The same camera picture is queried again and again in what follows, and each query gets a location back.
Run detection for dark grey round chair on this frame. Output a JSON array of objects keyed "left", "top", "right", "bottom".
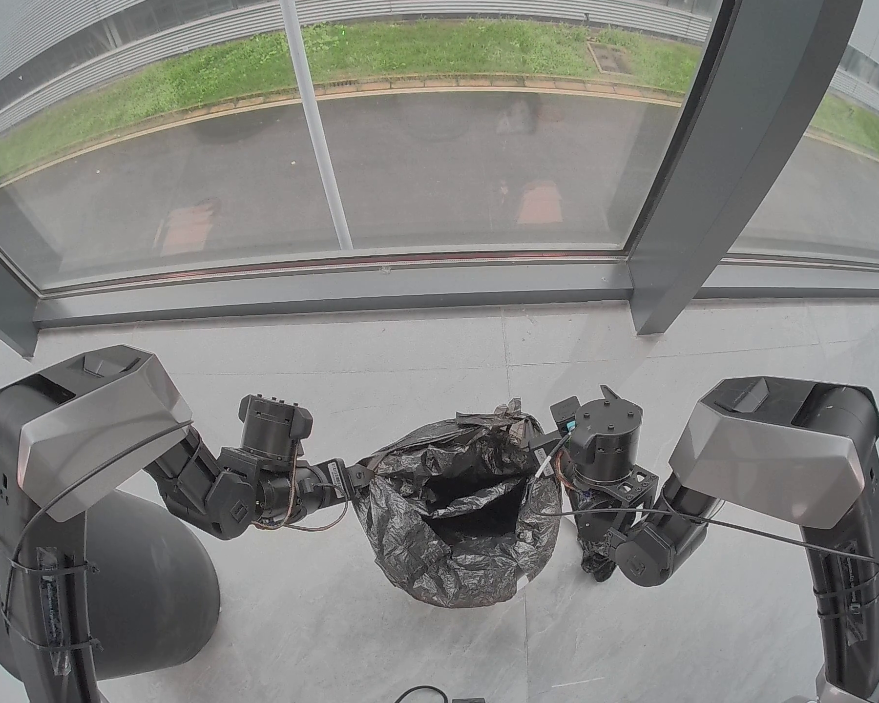
[{"left": 0, "top": 435, "right": 224, "bottom": 686}]

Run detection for crumpled black plastic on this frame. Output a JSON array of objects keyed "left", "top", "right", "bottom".
[{"left": 580, "top": 535, "right": 622, "bottom": 584}]

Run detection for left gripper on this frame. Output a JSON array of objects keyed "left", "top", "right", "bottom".
[{"left": 293, "top": 457, "right": 375, "bottom": 518}]

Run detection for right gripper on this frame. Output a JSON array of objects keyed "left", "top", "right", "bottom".
[{"left": 526, "top": 424, "right": 575, "bottom": 484}]

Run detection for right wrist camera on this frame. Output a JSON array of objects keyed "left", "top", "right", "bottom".
[{"left": 549, "top": 394, "right": 586, "bottom": 440}]

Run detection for window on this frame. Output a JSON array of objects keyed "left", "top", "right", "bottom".
[{"left": 0, "top": 0, "right": 879, "bottom": 360}]

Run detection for black plastic bag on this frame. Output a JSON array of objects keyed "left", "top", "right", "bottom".
[{"left": 352, "top": 394, "right": 564, "bottom": 609}]

